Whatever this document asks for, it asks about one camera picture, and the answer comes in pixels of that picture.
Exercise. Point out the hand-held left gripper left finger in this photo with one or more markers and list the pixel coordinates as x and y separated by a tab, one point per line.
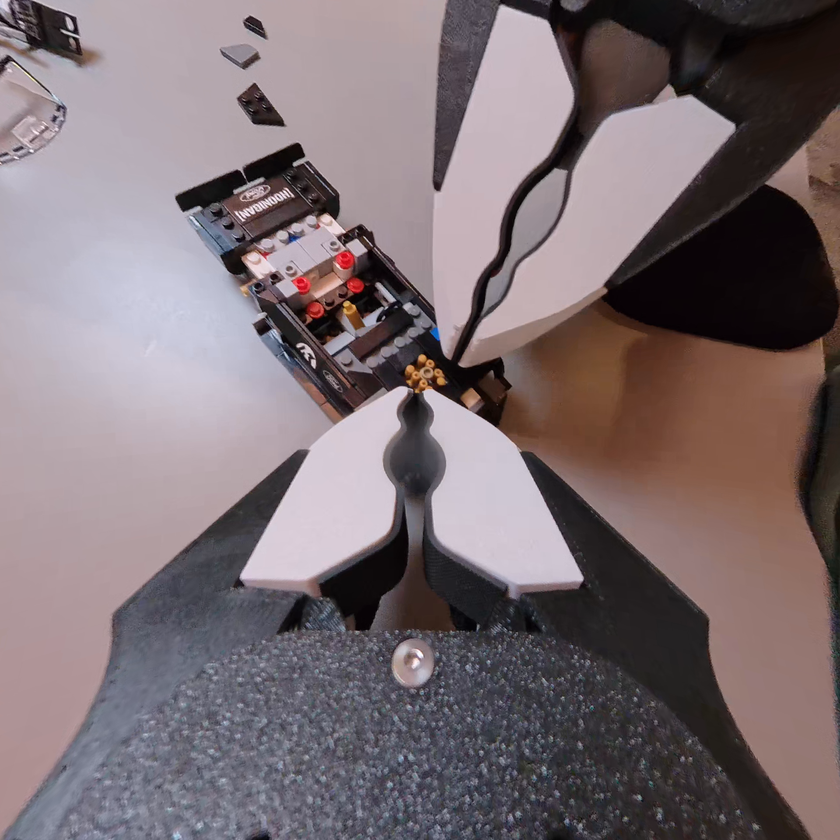
328	505

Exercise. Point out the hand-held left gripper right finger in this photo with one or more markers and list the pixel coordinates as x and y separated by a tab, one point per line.
505	519

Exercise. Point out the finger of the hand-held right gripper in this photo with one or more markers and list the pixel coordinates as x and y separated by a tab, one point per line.
492	158
617	210

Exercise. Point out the lego car model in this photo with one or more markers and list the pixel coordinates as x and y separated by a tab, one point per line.
328	289

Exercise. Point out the black wedge lego plate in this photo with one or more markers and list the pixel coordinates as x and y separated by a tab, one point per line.
260	105

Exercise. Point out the tiny black lego piece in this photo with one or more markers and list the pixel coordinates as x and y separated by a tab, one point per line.
255	26

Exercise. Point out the grey wedge lego piece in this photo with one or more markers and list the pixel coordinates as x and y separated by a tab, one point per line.
240	55

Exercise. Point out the clear lego windshield piece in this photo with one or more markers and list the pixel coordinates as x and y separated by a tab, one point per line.
26	125

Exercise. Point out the small black lego assembly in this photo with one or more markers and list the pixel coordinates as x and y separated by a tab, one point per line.
40	24

